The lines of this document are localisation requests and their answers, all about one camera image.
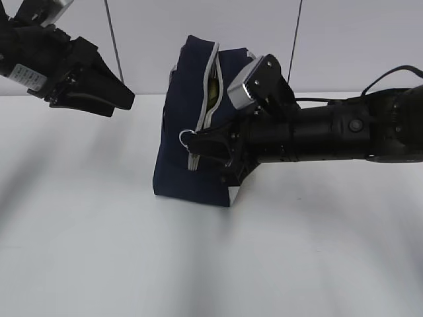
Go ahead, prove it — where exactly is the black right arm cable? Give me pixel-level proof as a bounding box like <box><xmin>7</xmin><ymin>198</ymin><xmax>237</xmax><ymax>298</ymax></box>
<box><xmin>297</xmin><ymin>65</ymin><xmax>423</xmax><ymax>103</ymax></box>

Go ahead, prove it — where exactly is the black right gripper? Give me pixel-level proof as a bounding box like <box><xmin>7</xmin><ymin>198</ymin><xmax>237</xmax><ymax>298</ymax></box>
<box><xmin>188</xmin><ymin>112</ymin><xmax>297</xmax><ymax>185</ymax></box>

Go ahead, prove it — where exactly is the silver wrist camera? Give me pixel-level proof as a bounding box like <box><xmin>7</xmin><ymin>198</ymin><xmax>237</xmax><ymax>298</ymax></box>
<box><xmin>15</xmin><ymin>0</ymin><xmax>74</xmax><ymax>27</ymax></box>
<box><xmin>227</xmin><ymin>53</ymin><xmax>297</xmax><ymax>116</ymax></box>

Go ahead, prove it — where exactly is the navy insulated lunch bag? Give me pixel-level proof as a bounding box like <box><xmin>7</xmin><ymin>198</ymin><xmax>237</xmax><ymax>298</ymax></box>
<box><xmin>153</xmin><ymin>35</ymin><xmax>255</xmax><ymax>207</ymax></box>

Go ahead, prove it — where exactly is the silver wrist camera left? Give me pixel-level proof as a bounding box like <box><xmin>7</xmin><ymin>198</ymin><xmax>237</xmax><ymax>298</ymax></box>
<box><xmin>15</xmin><ymin>0</ymin><xmax>74</xmax><ymax>27</ymax></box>

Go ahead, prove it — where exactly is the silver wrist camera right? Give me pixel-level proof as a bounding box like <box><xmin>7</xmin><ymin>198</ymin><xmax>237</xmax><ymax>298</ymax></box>
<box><xmin>227</xmin><ymin>53</ymin><xmax>297</xmax><ymax>116</ymax></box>

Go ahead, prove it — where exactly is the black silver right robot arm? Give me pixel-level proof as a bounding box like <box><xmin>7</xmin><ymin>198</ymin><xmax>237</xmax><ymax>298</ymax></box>
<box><xmin>186</xmin><ymin>86</ymin><xmax>422</xmax><ymax>186</ymax></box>

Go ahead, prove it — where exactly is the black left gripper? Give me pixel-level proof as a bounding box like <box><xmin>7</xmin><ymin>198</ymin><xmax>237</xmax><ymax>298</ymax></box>
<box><xmin>1</xmin><ymin>10</ymin><xmax>135</xmax><ymax>118</ymax></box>

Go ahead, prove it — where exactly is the yellow banana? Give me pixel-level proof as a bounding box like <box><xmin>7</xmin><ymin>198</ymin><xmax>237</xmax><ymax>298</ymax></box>
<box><xmin>207</xmin><ymin>79</ymin><xmax>219</xmax><ymax>109</ymax></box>

